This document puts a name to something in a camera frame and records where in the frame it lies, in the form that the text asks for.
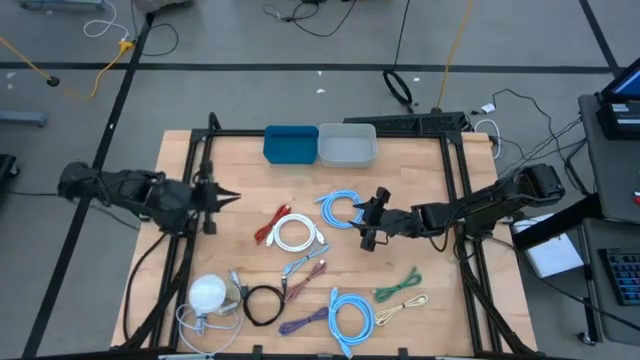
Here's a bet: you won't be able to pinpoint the blue plastic bin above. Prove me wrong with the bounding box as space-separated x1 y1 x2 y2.
262 124 320 166

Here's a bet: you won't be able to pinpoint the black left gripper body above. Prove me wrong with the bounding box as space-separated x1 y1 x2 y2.
192 159 224 236

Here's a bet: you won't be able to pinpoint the white dome device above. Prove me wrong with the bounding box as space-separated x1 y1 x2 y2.
188 273 229 317

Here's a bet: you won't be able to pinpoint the black aluminium table frame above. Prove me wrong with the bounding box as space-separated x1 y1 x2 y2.
112 112 540 360

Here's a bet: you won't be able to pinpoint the yellow hanging cable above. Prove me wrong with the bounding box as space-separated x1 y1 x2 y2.
433 0 476 114

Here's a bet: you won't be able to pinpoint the white round charger with cable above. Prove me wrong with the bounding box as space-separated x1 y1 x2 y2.
174 269 247 357

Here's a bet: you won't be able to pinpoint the purple cable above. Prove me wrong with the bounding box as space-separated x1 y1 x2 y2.
277 305 331 337

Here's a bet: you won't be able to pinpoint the white paper box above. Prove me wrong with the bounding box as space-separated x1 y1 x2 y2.
510 213 586 280

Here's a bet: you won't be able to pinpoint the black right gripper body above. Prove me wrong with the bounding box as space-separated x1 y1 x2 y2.
359 186 419 252

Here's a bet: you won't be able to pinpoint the black power strip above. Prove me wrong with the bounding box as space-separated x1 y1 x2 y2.
343 111 467 135

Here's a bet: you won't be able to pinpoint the black keyboard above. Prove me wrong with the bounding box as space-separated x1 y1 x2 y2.
598 246 640 308

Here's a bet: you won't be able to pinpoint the red cable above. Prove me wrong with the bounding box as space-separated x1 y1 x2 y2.
253 203 292 246

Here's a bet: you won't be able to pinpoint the black desk cables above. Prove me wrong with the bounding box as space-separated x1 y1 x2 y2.
492 87 594 197

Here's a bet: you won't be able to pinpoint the long grey equipment base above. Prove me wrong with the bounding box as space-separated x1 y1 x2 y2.
18 0 107 12

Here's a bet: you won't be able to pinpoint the dark grey keyboard desk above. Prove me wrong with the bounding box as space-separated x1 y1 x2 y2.
579 217 640 347

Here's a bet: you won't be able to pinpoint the grey metal bar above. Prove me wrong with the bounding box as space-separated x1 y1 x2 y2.
0 109 49 128

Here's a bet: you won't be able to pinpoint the black looped cable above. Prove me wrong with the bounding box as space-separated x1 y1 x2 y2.
130 0 180 58

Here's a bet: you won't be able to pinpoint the black hanging cable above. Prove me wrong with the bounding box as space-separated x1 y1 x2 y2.
382 0 416 114

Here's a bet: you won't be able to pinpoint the black tangled cables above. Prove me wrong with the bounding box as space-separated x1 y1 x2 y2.
262 0 359 39

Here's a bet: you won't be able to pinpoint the green cable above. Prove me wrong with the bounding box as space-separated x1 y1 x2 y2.
373 266 424 304

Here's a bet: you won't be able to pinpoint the cream cable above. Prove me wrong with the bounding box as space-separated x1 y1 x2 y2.
373 293 430 327

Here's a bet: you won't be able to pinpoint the black desk beam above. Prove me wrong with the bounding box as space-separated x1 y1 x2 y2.
510 193 604 252

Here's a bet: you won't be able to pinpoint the white looped cable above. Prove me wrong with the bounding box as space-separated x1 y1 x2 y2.
82 0 131 42

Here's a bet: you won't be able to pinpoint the large light blue cable coil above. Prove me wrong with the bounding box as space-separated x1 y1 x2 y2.
327 287 376 360

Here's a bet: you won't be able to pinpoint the grey translucent plastic bin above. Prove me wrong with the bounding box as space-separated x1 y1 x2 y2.
317 122 379 169

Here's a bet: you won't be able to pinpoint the laptop screen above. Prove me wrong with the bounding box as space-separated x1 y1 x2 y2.
599 63 640 104

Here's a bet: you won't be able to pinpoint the yellow cable with plug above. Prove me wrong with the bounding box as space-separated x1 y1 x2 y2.
0 34 137 100

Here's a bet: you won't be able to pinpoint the pink cable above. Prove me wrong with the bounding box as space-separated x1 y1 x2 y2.
283 258 329 304

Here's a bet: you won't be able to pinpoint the black device box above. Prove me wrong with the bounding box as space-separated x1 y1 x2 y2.
595 99 640 142

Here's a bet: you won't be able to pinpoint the short grey equipment base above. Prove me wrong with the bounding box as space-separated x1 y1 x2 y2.
133 0 194 12

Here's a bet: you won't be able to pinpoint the white cable by power strip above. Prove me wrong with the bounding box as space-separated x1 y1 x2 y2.
472 118 502 161

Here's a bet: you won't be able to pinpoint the small light blue cable coil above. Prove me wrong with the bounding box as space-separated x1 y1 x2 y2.
313 188 367 231

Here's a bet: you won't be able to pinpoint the clear round plastic stand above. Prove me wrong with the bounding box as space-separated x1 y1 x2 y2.
219 279 245 317

